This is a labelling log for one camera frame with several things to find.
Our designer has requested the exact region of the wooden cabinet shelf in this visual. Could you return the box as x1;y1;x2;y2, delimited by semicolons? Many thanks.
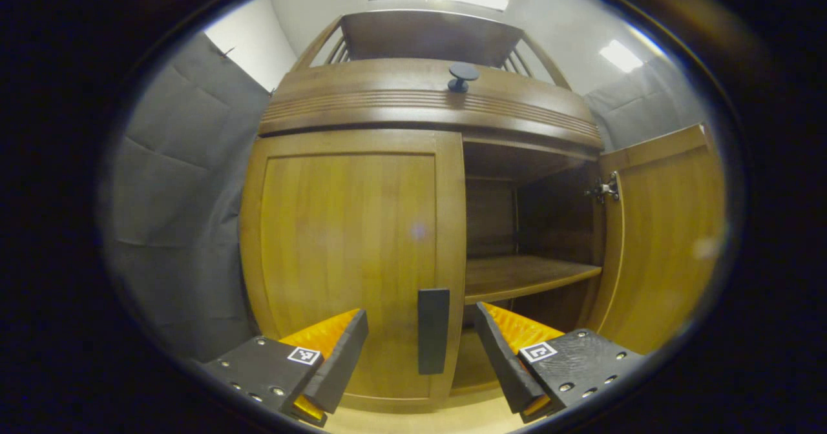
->
464;254;603;305

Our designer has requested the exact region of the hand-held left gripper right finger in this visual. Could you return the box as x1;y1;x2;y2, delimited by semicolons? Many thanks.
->
475;302;647;424

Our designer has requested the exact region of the metal door hinge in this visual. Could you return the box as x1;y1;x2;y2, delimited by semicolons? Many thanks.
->
585;172;621;203

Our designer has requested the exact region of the wooden shoe cabinet door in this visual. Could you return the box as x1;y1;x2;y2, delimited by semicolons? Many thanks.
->
239;129;467;414
585;124;728;356

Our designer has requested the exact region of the black round drawer knob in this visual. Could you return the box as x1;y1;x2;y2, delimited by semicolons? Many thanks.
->
447;62;480;94

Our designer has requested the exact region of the small ceiling light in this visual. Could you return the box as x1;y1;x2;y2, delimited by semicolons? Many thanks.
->
598;39;645;73

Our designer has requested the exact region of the wooden cabinet drawer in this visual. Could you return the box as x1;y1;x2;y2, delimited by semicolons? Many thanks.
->
258;58;605;150

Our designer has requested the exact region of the wooden double-door shoe cabinet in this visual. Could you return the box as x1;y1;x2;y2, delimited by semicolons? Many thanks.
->
238;9;608;415

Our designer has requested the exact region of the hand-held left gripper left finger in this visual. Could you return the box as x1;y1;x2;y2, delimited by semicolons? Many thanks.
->
200;308;369;428

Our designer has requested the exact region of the black door handle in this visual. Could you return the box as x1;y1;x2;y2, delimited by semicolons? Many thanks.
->
417;287;450;375

